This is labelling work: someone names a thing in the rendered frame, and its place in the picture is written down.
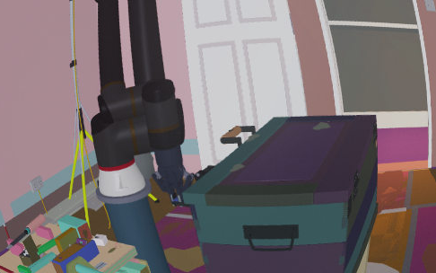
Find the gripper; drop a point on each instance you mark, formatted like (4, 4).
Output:
(169, 161)

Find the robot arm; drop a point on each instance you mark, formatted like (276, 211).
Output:
(146, 121)

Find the dark chest hasp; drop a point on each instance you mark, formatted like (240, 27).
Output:
(204, 172)

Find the teal purple chest lid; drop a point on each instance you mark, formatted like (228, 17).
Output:
(278, 163)

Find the teal purple tool chest body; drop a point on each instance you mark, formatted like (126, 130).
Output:
(274, 235)

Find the small white box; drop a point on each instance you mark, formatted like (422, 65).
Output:
(100, 240)

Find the yellow tripod stand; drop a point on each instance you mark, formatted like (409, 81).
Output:
(80, 144)

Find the teal block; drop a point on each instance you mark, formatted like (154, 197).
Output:
(70, 224)

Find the olive brown block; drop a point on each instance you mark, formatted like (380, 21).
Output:
(66, 239)

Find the blue box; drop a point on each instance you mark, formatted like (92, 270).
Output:
(76, 255)

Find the white panelled door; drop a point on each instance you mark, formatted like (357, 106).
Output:
(240, 75)

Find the pink block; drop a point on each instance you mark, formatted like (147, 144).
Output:
(44, 232)

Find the green bar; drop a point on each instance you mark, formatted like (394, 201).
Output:
(47, 246)

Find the white framed window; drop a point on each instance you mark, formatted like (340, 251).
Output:
(377, 64)

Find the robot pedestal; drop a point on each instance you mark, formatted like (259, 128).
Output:
(134, 231)

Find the grey metal rail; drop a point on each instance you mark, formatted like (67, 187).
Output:
(72, 202)

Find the white wall socket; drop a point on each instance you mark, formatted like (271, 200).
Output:
(36, 184)

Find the grey wall switch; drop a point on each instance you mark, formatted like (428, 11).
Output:
(429, 4)

